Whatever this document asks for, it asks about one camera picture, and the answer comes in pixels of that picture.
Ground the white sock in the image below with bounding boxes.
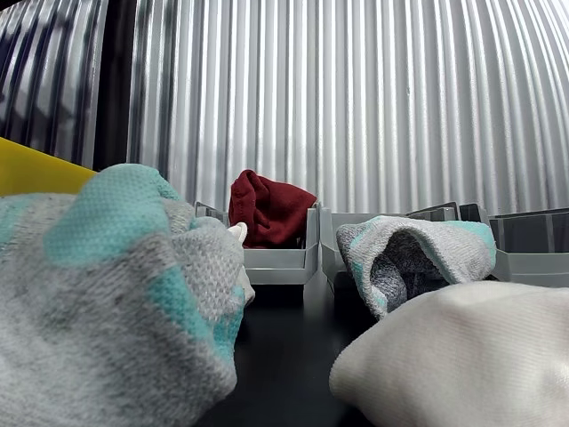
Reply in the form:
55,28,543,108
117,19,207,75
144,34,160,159
328,279,569,427
225,221,258,306

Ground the grey and teal sock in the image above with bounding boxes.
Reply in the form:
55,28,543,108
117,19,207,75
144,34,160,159
335,214,497,321
0,163,245,427

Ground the grey plastic storage bin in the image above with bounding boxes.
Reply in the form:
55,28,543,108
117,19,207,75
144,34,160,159
194,200,322,286
460,203,569,288
319,202,461,286

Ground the yellow plastic panel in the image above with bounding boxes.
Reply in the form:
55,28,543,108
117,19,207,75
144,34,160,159
0,136,98,197

